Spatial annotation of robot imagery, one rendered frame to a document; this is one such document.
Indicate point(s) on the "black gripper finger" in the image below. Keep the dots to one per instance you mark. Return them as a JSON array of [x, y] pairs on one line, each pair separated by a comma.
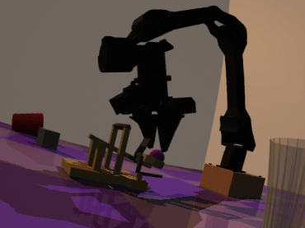
[[167, 127], [147, 127]]

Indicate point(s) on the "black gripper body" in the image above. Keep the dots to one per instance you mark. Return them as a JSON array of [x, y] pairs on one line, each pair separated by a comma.
[[164, 105]]

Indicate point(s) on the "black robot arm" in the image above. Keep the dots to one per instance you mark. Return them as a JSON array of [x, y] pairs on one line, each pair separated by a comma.
[[123, 54]]

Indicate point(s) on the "magenta ball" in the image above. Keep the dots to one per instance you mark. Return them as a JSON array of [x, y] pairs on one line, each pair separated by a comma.
[[157, 154]]

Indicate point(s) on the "wooden toy catapult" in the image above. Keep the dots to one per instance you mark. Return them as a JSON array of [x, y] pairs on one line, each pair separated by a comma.
[[93, 170]]

